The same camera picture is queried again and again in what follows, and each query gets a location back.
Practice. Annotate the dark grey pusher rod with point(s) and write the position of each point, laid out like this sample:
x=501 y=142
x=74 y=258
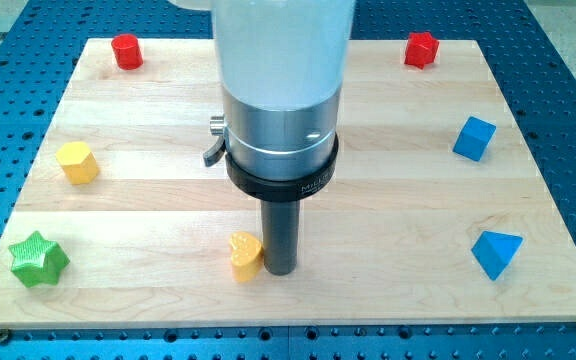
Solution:
x=280 y=225

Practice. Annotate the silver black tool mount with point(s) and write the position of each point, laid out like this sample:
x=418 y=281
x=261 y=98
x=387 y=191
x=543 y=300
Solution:
x=276 y=155

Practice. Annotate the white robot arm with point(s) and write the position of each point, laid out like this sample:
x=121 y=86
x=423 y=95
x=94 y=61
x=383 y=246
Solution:
x=281 y=65

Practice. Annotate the wooden board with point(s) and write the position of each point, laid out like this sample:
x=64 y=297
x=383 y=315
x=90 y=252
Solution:
x=433 y=211

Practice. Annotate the blue triangle block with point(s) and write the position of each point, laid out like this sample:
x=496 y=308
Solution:
x=494 y=251

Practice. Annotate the yellow heart block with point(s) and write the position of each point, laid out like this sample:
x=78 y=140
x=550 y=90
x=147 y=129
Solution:
x=246 y=256

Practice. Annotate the red cylinder block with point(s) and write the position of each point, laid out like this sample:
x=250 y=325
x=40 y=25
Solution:
x=127 y=51

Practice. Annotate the red star block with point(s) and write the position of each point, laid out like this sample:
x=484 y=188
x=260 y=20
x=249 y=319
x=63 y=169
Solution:
x=421 y=49

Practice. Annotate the yellow hexagon block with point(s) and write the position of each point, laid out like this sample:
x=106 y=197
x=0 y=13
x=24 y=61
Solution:
x=77 y=162

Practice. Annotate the blue cube block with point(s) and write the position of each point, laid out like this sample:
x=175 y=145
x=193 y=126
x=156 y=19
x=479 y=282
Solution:
x=474 y=138

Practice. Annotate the green star block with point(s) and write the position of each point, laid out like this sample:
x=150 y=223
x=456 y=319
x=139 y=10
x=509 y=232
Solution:
x=37 y=260

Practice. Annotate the blue perforated table plate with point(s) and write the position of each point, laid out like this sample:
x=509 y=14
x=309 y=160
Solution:
x=40 y=48

